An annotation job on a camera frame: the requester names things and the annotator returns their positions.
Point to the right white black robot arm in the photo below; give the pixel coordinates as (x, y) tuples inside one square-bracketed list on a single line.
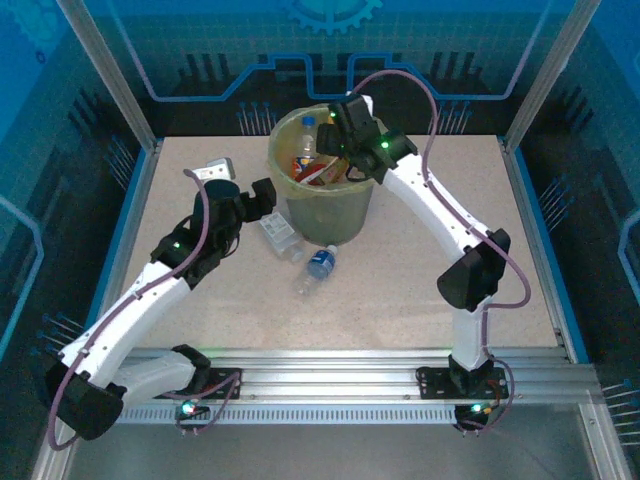
[(430, 200)]

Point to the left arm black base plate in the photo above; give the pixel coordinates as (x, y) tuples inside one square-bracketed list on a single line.
[(225, 382)]

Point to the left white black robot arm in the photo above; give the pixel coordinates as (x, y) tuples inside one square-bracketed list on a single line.
[(135, 300)]

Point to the red cream label bottle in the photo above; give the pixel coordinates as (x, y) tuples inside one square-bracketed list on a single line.
[(320, 172)]

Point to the aluminium frame post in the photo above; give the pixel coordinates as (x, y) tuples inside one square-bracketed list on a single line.
[(107, 75), (550, 75)]

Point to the yellow-green bin liner bag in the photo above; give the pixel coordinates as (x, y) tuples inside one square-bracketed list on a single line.
[(280, 150)]

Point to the blue label bottle white cap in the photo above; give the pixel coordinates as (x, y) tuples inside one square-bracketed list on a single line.
[(320, 262)]

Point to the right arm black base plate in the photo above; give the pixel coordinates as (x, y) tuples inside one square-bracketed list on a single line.
[(440, 382)]

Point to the aluminium lower frame beam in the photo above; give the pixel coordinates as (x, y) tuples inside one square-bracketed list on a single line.
[(47, 462), (607, 445)]

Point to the green bin with bag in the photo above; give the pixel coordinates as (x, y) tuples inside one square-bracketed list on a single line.
[(325, 215)]

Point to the small lit controller board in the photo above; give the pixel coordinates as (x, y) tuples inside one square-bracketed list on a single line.
[(189, 409), (475, 410)]

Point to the clear square bottle white label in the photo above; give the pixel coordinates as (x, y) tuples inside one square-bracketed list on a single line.
[(276, 229)]

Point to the aluminium mounting rail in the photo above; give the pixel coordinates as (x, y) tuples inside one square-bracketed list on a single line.
[(325, 375)]

